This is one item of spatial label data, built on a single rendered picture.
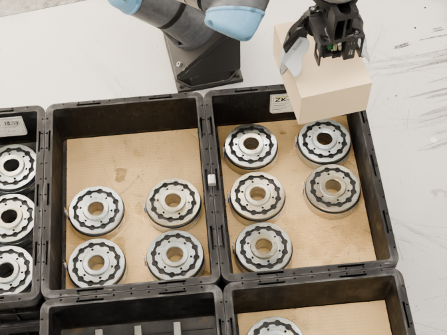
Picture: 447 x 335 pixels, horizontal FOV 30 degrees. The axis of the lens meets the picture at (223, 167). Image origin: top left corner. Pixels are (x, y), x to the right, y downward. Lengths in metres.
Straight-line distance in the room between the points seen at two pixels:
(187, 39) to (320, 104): 0.48
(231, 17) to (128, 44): 0.84
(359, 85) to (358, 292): 0.36
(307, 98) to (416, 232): 0.48
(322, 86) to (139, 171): 0.44
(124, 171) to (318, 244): 0.40
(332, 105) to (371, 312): 0.37
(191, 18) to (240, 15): 0.60
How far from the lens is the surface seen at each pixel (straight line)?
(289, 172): 1.61
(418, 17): 2.06
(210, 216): 1.45
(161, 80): 1.91
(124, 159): 1.64
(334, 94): 1.37
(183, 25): 1.76
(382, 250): 1.49
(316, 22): 1.30
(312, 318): 1.48
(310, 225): 1.56
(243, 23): 1.17
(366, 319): 1.49
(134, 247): 1.55
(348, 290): 1.45
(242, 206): 1.54
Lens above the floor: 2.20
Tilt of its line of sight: 58 degrees down
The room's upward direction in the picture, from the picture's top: 2 degrees counter-clockwise
